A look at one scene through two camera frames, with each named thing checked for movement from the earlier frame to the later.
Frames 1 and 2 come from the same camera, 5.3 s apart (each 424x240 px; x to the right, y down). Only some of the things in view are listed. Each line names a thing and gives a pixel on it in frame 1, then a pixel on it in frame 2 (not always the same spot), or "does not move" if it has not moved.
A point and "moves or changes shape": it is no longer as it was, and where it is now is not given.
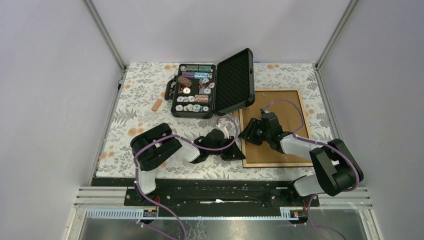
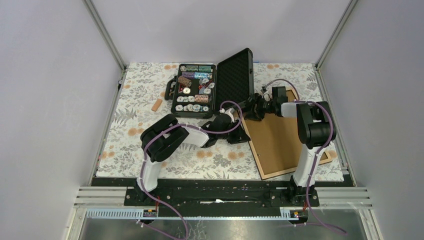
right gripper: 253,126 to 256,99
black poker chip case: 200,91 does not move
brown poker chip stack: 185,81 does not move
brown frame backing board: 287,104 moves or changes shape
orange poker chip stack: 201,98 does not move
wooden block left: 156,105 does not move
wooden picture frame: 287,104 moves or changes shape
